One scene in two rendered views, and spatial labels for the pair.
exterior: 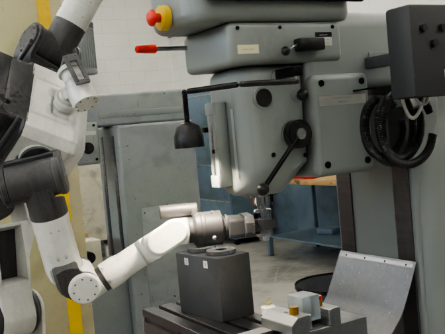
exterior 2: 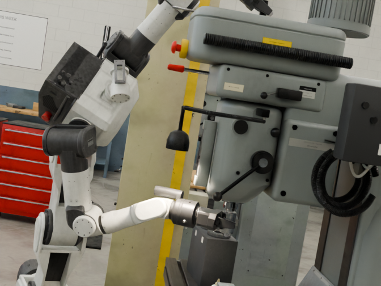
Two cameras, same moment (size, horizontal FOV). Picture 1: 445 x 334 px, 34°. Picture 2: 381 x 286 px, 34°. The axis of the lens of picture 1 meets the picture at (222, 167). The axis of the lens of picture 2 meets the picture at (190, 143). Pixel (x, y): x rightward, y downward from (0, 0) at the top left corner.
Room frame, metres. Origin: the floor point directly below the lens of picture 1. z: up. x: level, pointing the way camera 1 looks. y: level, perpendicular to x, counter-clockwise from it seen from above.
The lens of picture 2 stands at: (-0.04, -0.70, 1.64)
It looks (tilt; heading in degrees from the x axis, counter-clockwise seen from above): 5 degrees down; 22
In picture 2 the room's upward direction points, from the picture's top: 9 degrees clockwise
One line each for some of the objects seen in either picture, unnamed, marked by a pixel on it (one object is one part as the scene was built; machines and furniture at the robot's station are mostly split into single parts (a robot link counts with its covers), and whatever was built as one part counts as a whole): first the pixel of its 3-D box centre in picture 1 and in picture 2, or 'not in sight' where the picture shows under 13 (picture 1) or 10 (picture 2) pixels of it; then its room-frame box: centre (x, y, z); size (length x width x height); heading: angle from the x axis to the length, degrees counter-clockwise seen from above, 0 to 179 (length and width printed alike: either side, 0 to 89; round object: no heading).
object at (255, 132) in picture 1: (256, 131); (241, 150); (1.87, -0.10, 1.47); 0.21 x 0.19 x 0.32; 29
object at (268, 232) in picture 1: (263, 224); (227, 223); (1.87, -0.09, 1.23); 0.05 x 0.05 x 0.06
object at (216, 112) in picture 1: (218, 144); (205, 153); (1.81, 0.00, 1.45); 0.04 x 0.04 x 0.21; 29
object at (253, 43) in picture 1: (261, 48); (263, 87); (1.89, -0.13, 1.68); 0.34 x 0.24 x 0.10; 119
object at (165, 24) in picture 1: (163, 18); (183, 48); (1.75, 0.11, 1.76); 0.06 x 0.02 x 0.06; 29
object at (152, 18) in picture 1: (153, 18); (176, 47); (1.74, 0.13, 1.76); 0.04 x 0.03 x 0.04; 29
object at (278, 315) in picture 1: (285, 320); not in sight; (1.71, -0.12, 1.02); 0.12 x 0.06 x 0.04; 32
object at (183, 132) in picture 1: (188, 134); (178, 139); (1.74, 0.07, 1.48); 0.07 x 0.07 x 0.06
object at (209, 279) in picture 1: (213, 280); (211, 253); (2.19, 0.06, 1.03); 0.22 x 0.12 x 0.20; 37
